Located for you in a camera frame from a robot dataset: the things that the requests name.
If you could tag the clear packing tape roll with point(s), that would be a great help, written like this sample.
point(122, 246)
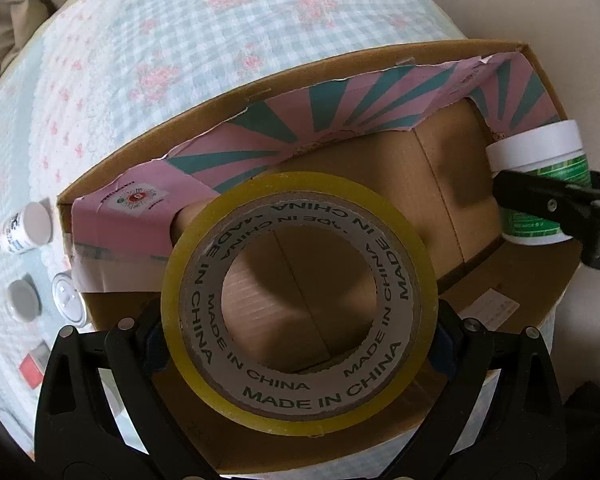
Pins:
point(298, 304)

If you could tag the silver lidded dark red jar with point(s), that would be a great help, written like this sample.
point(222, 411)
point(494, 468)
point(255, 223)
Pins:
point(68, 301)

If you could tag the white bottle with blue print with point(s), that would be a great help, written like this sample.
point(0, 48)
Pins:
point(27, 229)

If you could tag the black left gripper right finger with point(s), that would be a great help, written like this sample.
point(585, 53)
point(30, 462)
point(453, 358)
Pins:
point(496, 413)

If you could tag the cardboard box with pink flaps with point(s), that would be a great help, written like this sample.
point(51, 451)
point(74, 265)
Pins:
point(411, 121)

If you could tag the blue checkered floral bedsheet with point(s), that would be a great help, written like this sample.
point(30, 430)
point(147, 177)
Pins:
point(99, 73)

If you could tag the dark jar with grey lid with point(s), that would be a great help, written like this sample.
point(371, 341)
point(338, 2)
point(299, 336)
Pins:
point(22, 300)

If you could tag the small red and white box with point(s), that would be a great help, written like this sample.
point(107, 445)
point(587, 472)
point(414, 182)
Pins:
point(33, 366)

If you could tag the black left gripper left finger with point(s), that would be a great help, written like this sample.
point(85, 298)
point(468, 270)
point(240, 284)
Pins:
point(100, 415)

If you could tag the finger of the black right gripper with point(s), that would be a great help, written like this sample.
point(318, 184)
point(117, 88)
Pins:
point(544, 197)

